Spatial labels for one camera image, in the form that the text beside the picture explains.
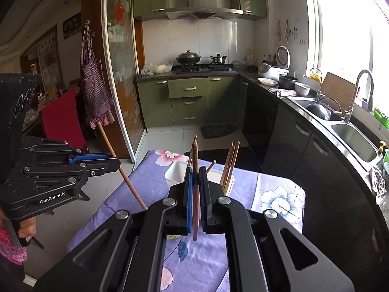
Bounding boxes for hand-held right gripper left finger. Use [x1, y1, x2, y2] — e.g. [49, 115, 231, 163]
[33, 169, 195, 292]

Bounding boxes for dark brown chopstick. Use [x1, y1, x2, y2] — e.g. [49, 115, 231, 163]
[186, 135, 198, 169]
[191, 141, 202, 242]

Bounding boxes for wall calendar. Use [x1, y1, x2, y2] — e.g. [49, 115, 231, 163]
[38, 32, 63, 95]

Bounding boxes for dark floor cloth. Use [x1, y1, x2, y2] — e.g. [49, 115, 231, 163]
[201, 124, 238, 140]

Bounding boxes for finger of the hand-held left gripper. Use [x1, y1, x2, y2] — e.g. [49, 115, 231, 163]
[24, 157, 121, 190]
[21, 141, 112, 166]

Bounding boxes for kitchen window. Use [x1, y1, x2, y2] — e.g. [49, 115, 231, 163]
[304, 0, 389, 122]

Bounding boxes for steel range hood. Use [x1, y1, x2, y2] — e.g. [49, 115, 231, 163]
[165, 0, 244, 22]

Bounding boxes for sliding glass door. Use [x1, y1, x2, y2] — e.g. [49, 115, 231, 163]
[101, 0, 148, 164]

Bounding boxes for white rice cooker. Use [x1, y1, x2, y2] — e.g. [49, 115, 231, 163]
[257, 45, 291, 82]

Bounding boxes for dark base cabinets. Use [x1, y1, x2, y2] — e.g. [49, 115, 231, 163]
[239, 75, 389, 280]

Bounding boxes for small chrome faucet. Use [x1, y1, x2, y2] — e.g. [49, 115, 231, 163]
[309, 67, 324, 102]

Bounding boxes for patterned rag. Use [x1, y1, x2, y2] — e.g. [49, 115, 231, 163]
[369, 165, 387, 203]

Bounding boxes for pink dish rag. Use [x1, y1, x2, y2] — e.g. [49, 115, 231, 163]
[269, 87, 297, 98]

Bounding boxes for red chair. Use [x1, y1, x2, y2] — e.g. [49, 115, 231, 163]
[39, 87, 90, 201]

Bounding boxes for black gas stove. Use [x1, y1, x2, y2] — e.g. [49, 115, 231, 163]
[174, 63, 237, 74]

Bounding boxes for steel sink basin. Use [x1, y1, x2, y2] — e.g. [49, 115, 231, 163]
[288, 97, 344, 119]
[330, 123, 379, 163]

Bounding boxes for pink wall hook decoration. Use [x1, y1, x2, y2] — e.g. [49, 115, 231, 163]
[275, 19, 289, 45]

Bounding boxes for tall steel faucet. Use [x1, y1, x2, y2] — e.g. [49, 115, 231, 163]
[343, 69, 374, 124]

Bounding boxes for wooden chopsticks bundle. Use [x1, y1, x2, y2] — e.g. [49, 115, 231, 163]
[184, 147, 264, 173]

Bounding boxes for wooden cutting board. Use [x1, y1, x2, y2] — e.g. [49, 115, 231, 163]
[320, 72, 361, 110]

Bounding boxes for plastic bag with food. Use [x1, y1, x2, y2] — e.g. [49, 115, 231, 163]
[140, 60, 174, 76]

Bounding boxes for white bowl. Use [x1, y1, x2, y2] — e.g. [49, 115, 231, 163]
[294, 82, 311, 97]

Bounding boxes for purple floral tablecloth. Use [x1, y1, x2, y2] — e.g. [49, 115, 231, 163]
[65, 148, 306, 292]

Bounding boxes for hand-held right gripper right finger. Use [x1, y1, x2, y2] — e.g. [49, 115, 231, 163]
[199, 170, 356, 292]

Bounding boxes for dark wok with handle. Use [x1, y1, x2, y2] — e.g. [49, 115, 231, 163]
[305, 98, 347, 122]

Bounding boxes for black inner pot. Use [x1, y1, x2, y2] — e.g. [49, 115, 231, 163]
[278, 74, 300, 90]

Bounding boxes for person's left hand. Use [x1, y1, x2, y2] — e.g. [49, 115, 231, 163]
[17, 214, 37, 241]

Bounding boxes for white plastic utensil holder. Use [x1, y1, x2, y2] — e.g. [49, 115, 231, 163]
[164, 161, 235, 241]

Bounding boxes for person's left forearm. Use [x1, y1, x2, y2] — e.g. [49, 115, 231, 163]
[0, 226, 28, 266]

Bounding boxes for black wok with lid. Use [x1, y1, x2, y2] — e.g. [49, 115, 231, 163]
[176, 50, 202, 65]

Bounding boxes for green plastic container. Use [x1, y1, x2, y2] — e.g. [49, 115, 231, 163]
[373, 107, 389, 122]

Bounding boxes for green drawer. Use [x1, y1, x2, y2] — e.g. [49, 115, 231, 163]
[167, 77, 210, 99]

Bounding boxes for checkered apron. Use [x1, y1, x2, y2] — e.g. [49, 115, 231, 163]
[80, 20, 115, 130]

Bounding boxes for dark wall poster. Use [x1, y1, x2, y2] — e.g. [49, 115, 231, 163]
[62, 12, 82, 40]

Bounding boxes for green base cabinet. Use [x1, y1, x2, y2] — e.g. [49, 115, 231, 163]
[136, 74, 244, 129]

